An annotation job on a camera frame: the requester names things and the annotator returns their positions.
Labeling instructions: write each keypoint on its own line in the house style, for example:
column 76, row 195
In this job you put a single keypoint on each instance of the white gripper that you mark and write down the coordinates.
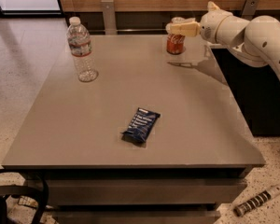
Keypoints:
column 211, row 25

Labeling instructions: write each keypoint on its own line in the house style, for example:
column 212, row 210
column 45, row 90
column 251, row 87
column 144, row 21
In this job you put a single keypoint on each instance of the red coke can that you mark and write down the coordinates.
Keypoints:
column 175, row 41

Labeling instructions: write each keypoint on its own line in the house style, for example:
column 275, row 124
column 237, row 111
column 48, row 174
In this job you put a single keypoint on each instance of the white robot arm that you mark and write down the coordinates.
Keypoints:
column 255, row 43

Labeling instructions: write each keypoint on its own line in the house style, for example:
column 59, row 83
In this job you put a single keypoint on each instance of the blue rxbar wrapper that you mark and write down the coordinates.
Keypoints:
column 141, row 125

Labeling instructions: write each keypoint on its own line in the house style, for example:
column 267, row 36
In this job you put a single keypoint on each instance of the clear plastic water bottle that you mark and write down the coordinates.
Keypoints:
column 79, row 42

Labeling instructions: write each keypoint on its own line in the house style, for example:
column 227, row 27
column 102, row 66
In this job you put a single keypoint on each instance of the grey upper drawer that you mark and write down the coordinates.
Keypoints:
column 144, row 191

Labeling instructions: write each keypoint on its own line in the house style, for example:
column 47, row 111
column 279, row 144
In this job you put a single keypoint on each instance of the grey drawer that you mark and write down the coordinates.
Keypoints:
column 138, row 217
column 144, row 191

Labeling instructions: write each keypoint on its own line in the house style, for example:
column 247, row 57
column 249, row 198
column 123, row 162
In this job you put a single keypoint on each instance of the white power strip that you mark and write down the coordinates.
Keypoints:
column 257, row 201

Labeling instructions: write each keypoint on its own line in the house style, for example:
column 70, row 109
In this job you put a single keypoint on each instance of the grey lower drawer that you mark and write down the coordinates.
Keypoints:
column 138, row 217

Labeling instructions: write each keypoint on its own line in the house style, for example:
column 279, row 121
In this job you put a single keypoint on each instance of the black chair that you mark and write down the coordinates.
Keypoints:
column 40, row 195

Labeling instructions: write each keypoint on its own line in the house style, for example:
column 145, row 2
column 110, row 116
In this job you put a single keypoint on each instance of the right metal bracket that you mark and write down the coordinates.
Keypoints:
column 249, row 9

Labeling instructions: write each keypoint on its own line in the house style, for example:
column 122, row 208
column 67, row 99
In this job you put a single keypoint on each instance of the metal bracket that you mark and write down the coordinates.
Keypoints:
column 249, row 9
column 109, row 16

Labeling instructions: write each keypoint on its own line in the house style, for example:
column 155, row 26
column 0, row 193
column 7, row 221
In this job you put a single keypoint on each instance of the left metal bracket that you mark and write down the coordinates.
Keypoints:
column 109, row 16

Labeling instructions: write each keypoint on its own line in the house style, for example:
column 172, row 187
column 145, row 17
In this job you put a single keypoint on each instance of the metal rail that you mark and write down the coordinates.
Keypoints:
column 129, row 31

